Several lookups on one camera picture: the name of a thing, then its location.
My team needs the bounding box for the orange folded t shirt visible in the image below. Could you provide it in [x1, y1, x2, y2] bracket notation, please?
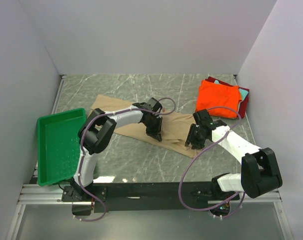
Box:
[195, 80, 242, 119]

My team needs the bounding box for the green plastic tray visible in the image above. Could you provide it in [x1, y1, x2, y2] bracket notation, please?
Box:
[37, 108, 86, 186]

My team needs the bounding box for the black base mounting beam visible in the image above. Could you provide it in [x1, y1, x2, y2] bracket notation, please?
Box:
[61, 181, 240, 216]

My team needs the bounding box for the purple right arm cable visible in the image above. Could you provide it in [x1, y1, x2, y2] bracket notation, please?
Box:
[178, 106, 246, 220]

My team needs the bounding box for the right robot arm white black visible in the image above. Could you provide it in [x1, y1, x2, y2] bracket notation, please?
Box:
[185, 109, 283, 200]

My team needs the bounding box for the beige t shirt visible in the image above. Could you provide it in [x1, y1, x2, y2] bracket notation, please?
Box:
[90, 94, 200, 158]

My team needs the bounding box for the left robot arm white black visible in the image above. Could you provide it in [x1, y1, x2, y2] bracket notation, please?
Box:
[70, 97, 163, 201]

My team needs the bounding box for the aluminium frame rail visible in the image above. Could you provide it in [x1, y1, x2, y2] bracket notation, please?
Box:
[6, 182, 294, 240]

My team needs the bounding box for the dark red folded t shirt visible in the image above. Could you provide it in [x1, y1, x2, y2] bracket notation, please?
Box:
[205, 76, 250, 119]

